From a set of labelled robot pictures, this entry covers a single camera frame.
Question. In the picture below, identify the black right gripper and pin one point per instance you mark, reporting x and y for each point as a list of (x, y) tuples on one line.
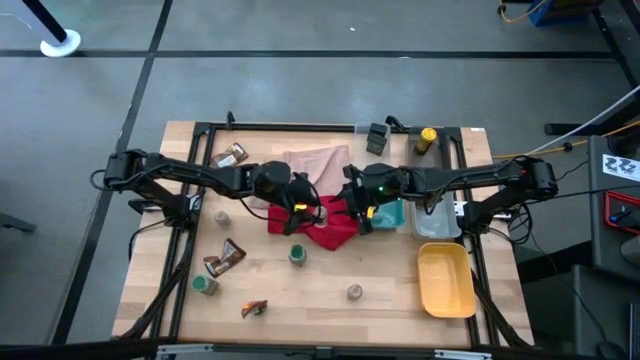
[(362, 187)]

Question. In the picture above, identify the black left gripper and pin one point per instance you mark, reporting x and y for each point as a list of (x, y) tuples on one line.
[(302, 192)]

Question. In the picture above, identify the cork-stoppered glass spice jar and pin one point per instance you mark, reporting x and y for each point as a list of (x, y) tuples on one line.
[(222, 219), (355, 292)]

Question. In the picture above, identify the orange foil spice packet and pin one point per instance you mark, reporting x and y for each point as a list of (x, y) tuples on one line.
[(252, 309)]

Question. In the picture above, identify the green can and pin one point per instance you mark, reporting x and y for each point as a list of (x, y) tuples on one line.
[(202, 284)]

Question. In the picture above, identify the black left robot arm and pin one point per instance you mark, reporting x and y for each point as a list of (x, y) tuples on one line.
[(200, 172)]

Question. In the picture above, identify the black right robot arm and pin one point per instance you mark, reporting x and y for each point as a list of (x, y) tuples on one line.
[(475, 175)]

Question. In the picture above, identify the red cloth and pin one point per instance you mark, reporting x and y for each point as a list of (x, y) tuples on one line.
[(335, 237)]

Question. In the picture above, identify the teal plastic bin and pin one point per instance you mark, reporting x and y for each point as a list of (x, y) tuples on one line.
[(392, 219)]

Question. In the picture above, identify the pale pink cloth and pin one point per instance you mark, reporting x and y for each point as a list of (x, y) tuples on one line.
[(320, 165)]

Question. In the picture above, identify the translucent grey plastic bin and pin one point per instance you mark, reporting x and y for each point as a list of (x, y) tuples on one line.
[(435, 225)]

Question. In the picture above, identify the black small device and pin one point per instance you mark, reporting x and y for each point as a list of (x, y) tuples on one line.
[(359, 131)]

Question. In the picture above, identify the brown foil spice packet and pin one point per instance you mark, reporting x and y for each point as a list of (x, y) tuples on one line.
[(227, 157), (225, 257)]

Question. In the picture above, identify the yellow-lid spice bottle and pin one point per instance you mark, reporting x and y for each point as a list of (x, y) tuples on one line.
[(425, 140)]

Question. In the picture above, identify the yellow plastic bin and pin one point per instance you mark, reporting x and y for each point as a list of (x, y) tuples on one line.
[(445, 280)]

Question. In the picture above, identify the grey equipment cabinet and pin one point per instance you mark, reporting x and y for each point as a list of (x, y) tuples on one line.
[(597, 240)]

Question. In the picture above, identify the red framed device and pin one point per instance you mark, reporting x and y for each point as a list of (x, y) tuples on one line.
[(620, 210)]

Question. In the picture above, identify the blue box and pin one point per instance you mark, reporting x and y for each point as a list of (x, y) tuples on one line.
[(555, 15)]

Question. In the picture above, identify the black pole white base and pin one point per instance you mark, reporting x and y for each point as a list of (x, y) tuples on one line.
[(60, 44)]

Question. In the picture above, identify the black metal stand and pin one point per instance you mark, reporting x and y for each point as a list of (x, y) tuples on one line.
[(615, 45)]

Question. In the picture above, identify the black aluminium table frame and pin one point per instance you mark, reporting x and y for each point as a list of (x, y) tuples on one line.
[(300, 128)]

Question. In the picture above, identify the silver metal bracket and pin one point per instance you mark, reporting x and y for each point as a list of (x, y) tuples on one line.
[(462, 355), (185, 350)]

